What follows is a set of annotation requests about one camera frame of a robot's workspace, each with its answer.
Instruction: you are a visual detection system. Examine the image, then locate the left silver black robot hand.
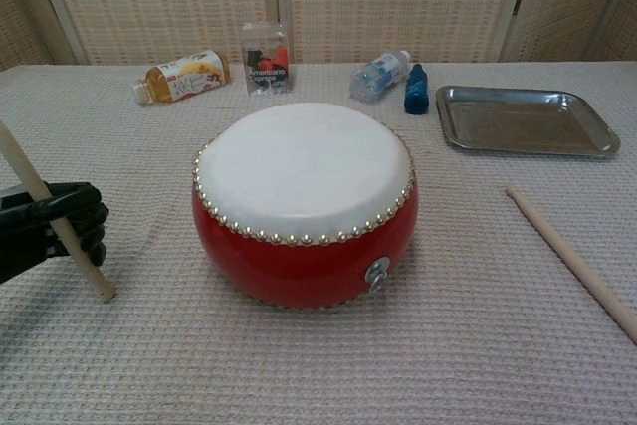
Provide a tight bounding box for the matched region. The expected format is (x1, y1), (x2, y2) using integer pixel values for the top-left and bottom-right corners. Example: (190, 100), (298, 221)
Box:
(0, 180), (109, 287)

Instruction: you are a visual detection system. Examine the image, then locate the wooden drumstick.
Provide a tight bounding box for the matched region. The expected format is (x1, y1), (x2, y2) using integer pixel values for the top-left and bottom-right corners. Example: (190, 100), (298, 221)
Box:
(0, 120), (116, 304)
(504, 184), (637, 346)

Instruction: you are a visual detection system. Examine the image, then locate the red and white drum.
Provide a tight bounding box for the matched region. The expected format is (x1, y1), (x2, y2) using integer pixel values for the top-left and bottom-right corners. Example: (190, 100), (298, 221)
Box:
(191, 102), (417, 312)

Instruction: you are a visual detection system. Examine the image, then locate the steel rectangular tray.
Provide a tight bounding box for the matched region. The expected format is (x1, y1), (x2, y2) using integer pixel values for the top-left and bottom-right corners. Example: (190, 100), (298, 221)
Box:
(435, 85), (621, 161)

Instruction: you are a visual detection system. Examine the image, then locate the beige woven tablecloth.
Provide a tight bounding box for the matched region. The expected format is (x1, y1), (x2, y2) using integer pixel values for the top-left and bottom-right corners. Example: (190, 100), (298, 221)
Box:
(0, 62), (637, 425)

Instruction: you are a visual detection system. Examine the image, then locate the amber tea bottle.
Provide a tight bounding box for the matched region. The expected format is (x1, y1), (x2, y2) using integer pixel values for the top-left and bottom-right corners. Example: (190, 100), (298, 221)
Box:
(130, 49), (232, 106)

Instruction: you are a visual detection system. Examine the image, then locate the clear plastic printed box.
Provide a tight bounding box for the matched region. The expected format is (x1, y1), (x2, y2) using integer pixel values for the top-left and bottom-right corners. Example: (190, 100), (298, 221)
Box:
(241, 21), (293, 97)

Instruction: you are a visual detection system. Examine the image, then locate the clear water bottle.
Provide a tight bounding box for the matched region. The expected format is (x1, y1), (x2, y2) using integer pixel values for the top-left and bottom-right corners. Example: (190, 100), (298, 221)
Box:
(350, 49), (413, 103)

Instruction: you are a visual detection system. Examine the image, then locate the small blue bottle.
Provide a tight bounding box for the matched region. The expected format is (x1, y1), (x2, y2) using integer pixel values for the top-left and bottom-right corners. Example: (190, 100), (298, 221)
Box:
(402, 63), (430, 116)

